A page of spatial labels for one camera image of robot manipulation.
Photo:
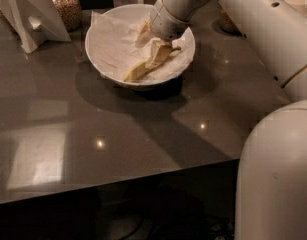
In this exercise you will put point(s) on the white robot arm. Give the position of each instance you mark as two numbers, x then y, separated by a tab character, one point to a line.
271	188

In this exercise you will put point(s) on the glass jar of nuts left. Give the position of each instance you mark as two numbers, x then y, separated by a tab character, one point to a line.
70	12

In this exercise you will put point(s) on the glass jar of nuts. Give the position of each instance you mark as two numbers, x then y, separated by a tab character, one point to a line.
227	24
70	12

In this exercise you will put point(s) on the glass jar of nuts right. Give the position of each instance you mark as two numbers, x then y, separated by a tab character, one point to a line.
227	24

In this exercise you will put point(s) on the white folded card stand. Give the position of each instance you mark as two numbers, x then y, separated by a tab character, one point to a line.
35	21

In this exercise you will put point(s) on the white crumpled paper liner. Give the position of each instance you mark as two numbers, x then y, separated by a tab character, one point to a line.
113	44

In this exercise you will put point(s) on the white bowl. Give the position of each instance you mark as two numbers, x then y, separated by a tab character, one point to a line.
106	44

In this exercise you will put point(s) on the stack of white plates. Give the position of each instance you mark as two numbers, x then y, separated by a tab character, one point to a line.
299	5

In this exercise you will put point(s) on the yellow banana with sticker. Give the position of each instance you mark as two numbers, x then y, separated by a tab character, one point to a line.
139	70

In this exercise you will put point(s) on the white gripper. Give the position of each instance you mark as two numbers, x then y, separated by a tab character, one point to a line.
167	24

